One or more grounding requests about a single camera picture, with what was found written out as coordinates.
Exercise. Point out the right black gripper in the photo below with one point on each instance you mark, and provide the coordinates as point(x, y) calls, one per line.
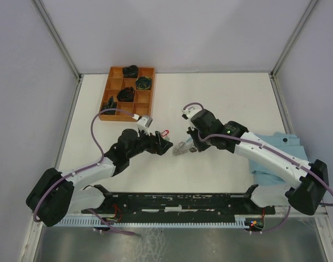
point(199, 146)

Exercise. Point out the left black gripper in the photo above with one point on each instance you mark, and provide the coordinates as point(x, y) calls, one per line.
point(158, 144)

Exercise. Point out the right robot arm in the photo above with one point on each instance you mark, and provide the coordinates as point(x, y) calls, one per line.
point(304, 183)

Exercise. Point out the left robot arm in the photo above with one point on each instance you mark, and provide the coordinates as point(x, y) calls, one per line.
point(57, 194)

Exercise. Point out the red tag key right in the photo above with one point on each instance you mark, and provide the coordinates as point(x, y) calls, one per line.
point(164, 133)

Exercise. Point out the black rolled belt middle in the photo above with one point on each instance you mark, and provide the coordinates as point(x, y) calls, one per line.
point(126, 95)

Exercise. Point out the black green rolled belt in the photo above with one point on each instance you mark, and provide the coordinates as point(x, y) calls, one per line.
point(109, 107)

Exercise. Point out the wooden compartment tray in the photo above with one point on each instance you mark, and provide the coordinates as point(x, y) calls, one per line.
point(143, 100)

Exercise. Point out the green blue rolled belt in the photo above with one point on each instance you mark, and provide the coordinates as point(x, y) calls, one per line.
point(143, 83)

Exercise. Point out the light blue cloth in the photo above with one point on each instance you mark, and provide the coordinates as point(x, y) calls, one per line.
point(288, 143)

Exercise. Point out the black rolled belt top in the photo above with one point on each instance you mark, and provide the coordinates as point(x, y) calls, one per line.
point(130, 71)

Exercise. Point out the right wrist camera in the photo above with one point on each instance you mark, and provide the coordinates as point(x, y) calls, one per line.
point(190, 111)

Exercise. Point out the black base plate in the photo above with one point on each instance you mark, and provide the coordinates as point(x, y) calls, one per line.
point(179, 207)

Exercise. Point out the right aluminium frame post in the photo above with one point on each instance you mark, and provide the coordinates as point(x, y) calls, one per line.
point(298, 29)

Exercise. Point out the aluminium frame post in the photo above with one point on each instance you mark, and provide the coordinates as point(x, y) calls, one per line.
point(298, 29)
point(45, 16)

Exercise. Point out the left aluminium frame post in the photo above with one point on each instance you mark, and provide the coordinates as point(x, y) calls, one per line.
point(45, 16)

